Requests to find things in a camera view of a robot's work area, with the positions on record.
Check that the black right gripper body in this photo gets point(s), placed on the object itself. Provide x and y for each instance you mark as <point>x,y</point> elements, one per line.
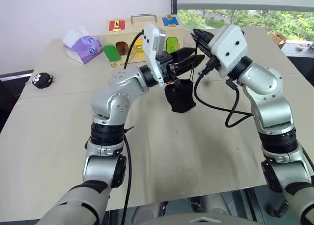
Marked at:
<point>213,62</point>

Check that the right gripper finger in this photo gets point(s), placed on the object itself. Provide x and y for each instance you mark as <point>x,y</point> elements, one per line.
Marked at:
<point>203,35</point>
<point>201,43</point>

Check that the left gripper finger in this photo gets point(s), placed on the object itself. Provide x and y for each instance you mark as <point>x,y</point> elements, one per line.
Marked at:
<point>190,63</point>
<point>184,54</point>

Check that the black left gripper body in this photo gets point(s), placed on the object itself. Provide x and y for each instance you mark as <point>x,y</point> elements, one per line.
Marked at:
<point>164,63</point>

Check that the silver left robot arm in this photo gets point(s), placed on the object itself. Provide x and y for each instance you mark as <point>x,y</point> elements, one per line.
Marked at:
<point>115,97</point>

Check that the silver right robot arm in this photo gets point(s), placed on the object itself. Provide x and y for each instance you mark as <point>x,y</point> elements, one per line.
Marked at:
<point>269,100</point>

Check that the wooden latch puzzle box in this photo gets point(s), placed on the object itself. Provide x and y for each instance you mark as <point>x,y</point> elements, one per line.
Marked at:
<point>127,31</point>

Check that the small brass key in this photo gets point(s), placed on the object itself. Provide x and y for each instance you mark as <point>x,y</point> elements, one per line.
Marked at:
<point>114,65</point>

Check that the brown cardboard box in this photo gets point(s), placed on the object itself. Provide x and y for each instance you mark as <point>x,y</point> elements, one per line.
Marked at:
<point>277,38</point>

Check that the purple tissue box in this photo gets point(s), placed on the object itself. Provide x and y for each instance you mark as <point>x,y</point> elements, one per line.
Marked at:
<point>83,51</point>

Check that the black side table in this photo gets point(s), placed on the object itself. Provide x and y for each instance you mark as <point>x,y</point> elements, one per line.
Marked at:
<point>300,60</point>

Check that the black plush toy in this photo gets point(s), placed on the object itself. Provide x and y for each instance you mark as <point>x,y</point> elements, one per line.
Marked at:
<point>42,81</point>

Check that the dark low cabinet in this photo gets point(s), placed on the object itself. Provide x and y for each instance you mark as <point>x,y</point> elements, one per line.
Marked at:
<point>12,92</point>

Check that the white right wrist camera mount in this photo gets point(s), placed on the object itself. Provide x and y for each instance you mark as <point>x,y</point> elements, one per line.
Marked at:
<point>229,47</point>

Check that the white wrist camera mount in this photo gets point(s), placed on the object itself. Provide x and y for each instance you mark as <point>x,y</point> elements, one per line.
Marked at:
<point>229,47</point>
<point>150,46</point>

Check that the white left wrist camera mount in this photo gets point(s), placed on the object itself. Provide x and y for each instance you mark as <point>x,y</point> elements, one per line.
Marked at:
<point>150,46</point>

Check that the black window frame post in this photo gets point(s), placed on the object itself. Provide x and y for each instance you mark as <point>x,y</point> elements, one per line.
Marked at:
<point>173,2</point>

